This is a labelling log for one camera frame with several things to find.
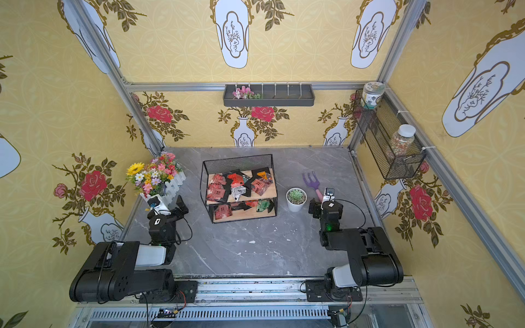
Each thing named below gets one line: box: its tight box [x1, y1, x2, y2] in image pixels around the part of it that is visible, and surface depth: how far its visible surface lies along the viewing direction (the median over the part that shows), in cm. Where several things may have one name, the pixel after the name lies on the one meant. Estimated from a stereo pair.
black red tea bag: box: [227, 173, 245, 188], surface depth 87 cm
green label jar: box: [362, 81, 387, 111], surface depth 87 cm
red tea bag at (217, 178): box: [208, 172, 227, 186], surface depth 87 cm
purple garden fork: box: [302, 170, 324, 203], surface depth 108 cm
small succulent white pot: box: [285, 187, 308, 213], surface depth 92 cm
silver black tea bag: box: [231, 185, 247, 202], surface depth 83 cm
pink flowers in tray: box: [232, 85, 263, 100], surface depth 89 cm
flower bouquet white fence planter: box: [125, 151, 187, 205], surface depth 90 cm
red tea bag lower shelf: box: [214, 205, 233, 220], surface depth 95 cm
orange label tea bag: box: [251, 170, 274, 197], surface depth 87 cm
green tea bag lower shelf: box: [256, 198, 275, 214], surface depth 96 cm
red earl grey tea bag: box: [206, 181, 226, 201], surface depth 84 cm
